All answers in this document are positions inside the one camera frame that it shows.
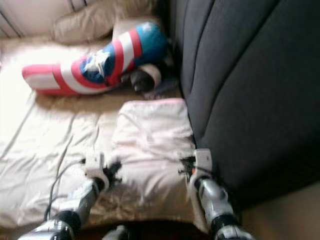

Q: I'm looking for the pale pink pillow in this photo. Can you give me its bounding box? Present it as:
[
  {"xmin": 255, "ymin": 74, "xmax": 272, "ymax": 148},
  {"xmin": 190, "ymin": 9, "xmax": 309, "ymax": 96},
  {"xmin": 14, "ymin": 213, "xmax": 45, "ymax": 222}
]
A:
[{"xmin": 112, "ymin": 98, "xmax": 201, "ymax": 201}]

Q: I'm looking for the black plush with beige band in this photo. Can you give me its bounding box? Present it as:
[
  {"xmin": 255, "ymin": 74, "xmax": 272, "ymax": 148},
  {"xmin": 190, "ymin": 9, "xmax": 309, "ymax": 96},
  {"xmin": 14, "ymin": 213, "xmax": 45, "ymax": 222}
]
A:
[{"xmin": 130, "ymin": 64, "xmax": 163, "ymax": 93}]

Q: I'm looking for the dark grey upholstered cushion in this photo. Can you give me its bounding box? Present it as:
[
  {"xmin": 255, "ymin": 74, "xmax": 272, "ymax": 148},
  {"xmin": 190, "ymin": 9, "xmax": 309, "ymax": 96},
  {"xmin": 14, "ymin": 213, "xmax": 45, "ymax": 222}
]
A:
[{"xmin": 167, "ymin": 0, "xmax": 320, "ymax": 208}]

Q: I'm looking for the red white blue bolster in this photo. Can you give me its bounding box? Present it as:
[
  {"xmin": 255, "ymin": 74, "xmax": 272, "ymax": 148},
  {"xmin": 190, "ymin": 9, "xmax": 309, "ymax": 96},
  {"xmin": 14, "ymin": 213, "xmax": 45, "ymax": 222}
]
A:
[{"xmin": 21, "ymin": 21, "xmax": 168, "ymax": 96}]

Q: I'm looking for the beige pillow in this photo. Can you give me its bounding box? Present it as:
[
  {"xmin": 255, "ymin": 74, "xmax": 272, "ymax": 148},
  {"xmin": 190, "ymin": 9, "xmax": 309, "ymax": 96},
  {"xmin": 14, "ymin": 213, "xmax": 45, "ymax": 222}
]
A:
[
  {"xmin": 52, "ymin": 0, "xmax": 158, "ymax": 45},
  {"xmin": 112, "ymin": 17, "xmax": 161, "ymax": 41}
]

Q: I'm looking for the bright window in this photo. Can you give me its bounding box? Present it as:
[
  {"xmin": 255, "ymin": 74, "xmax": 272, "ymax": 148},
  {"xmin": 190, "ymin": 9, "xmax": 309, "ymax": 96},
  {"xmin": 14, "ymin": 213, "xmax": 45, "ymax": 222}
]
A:
[{"xmin": 0, "ymin": 0, "xmax": 76, "ymax": 37}]

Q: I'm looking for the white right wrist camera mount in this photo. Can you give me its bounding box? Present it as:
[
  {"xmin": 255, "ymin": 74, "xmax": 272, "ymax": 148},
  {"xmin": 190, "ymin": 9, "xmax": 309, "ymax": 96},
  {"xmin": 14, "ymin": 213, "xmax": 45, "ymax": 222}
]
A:
[{"xmin": 192, "ymin": 148, "xmax": 215, "ymax": 186}]

